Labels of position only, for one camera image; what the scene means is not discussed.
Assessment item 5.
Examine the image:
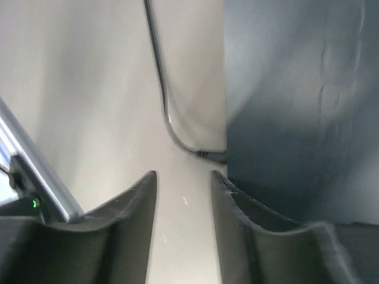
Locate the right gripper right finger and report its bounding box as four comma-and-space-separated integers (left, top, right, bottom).
211, 171, 362, 283

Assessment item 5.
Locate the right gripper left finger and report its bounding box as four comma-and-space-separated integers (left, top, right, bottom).
1, 171, 157, 283

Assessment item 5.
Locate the thin black power cord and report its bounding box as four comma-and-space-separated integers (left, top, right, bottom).
143, 0, 229, 164

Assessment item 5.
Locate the black network switch box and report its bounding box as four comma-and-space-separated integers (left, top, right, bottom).
224, 1, 378, 224

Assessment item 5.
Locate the aluminium front rail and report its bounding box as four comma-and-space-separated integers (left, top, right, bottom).
1, 101, 84, 222

